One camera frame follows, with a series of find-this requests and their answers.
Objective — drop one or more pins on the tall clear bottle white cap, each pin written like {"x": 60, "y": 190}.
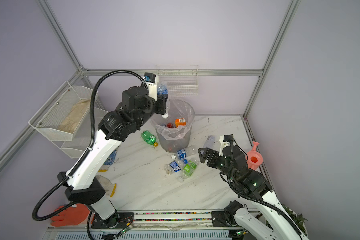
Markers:
{"x": 209, "y": 143}

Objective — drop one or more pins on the pink plastic watering can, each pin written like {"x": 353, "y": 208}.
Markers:
{"x": 255, "y": 159}

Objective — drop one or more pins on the clear plastic bin liner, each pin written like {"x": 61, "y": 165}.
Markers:
{"x": 178, "y": 109}

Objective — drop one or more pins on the small bottle blue label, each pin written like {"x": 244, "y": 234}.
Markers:
{"x": 162, "y": 91}

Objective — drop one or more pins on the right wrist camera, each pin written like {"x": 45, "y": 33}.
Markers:
{"x": 225, "y": 141}

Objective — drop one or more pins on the red rubber glove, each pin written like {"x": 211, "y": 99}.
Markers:
{"x": 72, "y": 216}

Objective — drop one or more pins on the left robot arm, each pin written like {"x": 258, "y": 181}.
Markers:
{"x": 139, "y": 104}

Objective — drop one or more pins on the orange label bottle gold cap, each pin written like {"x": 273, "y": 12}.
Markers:
{"x": 180, "y": 122}

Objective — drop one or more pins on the small bottle blue cap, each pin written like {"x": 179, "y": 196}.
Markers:
{"x": 175, "y": 166}

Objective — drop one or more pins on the beige cloth in tray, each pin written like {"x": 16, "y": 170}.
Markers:
{"x": 71, "y": 122}

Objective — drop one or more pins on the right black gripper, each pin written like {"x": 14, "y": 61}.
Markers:
{"x": 212, "y": 154}

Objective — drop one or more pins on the white knit work glove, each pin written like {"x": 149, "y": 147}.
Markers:
{"x": 109, "y": 187}

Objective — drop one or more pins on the white mesh shelf tray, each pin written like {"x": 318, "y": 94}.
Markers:
{"x": 75, "y": 148}
{"x": 60, "y": 117}

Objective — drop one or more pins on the grey mesh waste bin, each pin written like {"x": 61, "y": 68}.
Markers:
{"x": 173, "y": 146}

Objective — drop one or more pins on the white mesh upper shelf tray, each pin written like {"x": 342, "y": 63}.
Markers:
{"x": 60, "y": 117}

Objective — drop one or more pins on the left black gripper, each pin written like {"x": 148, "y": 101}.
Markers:
{"x": 160, "y": 103}

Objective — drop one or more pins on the white mesh lower shelf tray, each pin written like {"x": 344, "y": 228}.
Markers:
{"x": 75, "y": 148}

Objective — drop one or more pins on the potted green plant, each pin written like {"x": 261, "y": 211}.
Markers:
{"x": 298, "y": 219}

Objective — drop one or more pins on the clear bottle blue label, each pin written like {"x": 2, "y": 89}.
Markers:
{"x": 184, "y": 153}

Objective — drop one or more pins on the green label clear bottle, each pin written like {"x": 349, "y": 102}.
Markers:
{"x": 187, "y": 171}

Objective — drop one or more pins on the white wire wall basket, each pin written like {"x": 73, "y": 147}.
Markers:
{"x": 181, "y": 80}

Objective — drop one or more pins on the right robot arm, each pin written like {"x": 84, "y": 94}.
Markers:
{"x": 248, "y": 184}

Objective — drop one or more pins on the green crushed plastic bottle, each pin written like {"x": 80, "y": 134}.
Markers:
{"x": 149, "y": 138}

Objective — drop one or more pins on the blue dotted work glove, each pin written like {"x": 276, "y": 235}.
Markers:
{"x": 111, "y": 158}

